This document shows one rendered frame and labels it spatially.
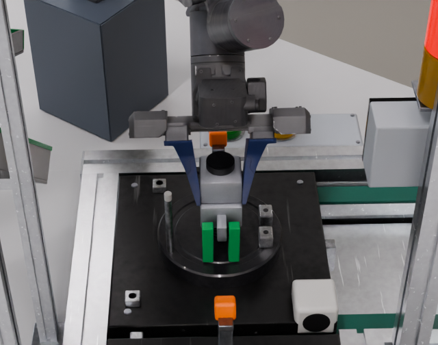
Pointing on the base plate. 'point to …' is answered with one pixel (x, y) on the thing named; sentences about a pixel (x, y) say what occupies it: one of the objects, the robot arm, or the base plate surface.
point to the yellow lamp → (428, 79)
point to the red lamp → (436, 29)
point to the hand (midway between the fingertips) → (220, 172)
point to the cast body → (220, 191)
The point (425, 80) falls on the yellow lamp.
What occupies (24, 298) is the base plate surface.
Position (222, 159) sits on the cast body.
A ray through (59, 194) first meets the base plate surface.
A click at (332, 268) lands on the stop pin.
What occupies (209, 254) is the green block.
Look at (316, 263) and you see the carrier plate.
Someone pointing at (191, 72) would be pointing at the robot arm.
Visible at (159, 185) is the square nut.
